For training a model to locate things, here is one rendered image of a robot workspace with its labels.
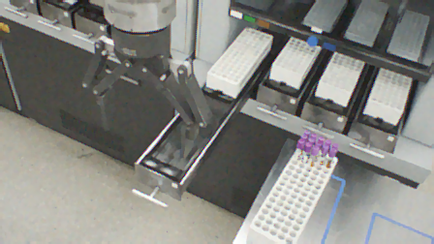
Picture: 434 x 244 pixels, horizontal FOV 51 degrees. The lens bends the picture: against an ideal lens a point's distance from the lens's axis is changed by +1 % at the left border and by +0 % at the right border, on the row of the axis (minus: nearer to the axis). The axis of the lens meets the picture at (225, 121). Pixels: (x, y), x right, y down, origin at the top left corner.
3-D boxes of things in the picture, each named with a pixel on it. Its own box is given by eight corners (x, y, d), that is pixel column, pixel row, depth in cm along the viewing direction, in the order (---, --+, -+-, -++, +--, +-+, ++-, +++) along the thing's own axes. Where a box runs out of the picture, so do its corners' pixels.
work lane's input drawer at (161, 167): (240, 50, 164) (244, 30, 158) (275, 63, 161) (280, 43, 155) (125, 192, 116) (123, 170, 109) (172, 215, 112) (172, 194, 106)
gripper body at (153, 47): (94, 22, 55) (103, 82, 61) (156, 41, 53) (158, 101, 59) (127, -3, 60) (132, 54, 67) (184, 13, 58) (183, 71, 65)
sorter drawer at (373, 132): (387, 31, 184) (396, 12, 177) (422, 42, 180) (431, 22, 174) (342, 145, 135) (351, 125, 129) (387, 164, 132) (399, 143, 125)
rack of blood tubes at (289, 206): (295, 157, 119) (301, 141, 114) (331, 173, 116) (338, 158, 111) (244, 242, 99) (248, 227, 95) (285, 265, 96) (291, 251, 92)
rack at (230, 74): (244, 42, 157) (246, 26, 152) (270, 51, 154) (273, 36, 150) (204, 89, 137) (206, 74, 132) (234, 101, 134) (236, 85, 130)
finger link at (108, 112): (103, 98, 67) (98, 96, 67) (108, 132, 72) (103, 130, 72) (113, 86, 69) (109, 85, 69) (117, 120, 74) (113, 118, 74)
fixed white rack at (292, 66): (298, 36, 163) (301, 21, 158) (325, 45, 160) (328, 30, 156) (267, 80, 143) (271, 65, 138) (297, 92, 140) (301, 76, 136)
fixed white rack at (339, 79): (338, 49, 159) (343, 35, 154) (366, 59, 156) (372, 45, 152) (313, 98, 139) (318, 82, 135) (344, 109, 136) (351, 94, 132)
